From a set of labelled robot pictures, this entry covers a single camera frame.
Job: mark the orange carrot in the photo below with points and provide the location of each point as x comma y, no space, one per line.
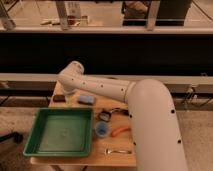
119,130

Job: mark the blue plastic cup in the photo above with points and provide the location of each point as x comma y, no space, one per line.
102,129

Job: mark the black eraser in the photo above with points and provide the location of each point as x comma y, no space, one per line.
59,98

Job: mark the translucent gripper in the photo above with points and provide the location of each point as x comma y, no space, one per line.
69,99

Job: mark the silver fork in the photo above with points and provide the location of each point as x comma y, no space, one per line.
110,151

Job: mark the blue sponge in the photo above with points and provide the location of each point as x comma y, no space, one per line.
86,99

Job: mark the black object on floor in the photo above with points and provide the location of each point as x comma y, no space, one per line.
15,136

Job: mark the black handled peeler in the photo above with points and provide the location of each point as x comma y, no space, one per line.
120,110

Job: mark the green plastic tray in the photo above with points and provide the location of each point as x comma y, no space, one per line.
61,132

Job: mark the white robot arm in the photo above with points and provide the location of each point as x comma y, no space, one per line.
155,129

